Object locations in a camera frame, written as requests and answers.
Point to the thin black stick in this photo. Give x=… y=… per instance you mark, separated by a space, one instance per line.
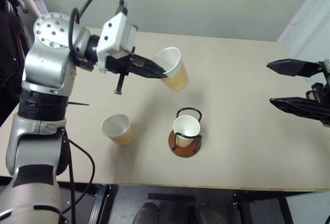
x=78 y=103

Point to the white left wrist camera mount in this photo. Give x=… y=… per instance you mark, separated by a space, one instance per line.
x=116 y=31

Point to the black metal table frame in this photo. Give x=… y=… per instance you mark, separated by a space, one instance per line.
x=101 y=203

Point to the black backpack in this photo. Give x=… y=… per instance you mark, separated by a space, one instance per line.
x=10 y=53

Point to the white and tan paper cup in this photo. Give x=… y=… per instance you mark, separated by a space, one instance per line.
x=186 y=128
x=178 y=75
x=116 y=126

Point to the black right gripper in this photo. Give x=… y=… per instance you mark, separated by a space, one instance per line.
x=325 y=92

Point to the dark rounded shape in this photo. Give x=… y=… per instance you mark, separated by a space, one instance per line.
x=146 y=213

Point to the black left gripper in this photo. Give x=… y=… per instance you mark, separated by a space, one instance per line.
x=123 y=62

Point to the black tape strip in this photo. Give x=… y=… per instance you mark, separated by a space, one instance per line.
x=170 y=198

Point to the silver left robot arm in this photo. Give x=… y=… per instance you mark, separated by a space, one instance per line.
x=43 y=61

